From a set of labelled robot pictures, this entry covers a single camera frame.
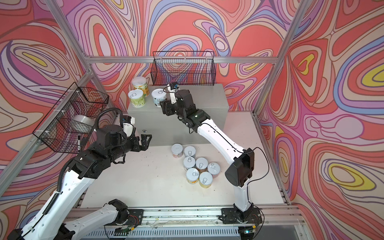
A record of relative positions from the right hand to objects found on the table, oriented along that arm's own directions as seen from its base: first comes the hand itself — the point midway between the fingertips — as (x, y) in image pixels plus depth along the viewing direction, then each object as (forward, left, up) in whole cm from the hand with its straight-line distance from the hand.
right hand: (167, 104), depth 75 cm
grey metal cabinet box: (0, 0, -20) cm, 20 cm away
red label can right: (-22, -24, -30) cm, 45 cm away
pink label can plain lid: (-9, -2, -30) cm, 31 cm away
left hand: (-17, +9, -3) cm, 19 cm away
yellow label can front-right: (-28, -19, -30) cm, 45 cm away
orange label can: (-19, -17, -30) cm, 40 cm away
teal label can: (-18, -10, -29) cm, 36 cm away
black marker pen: (-16, +43, -9) cm, 47 cm away
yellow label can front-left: (-26, -12, -30) cm, 42 cm away
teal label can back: (-11, -10, -29) cm, 33 cm away
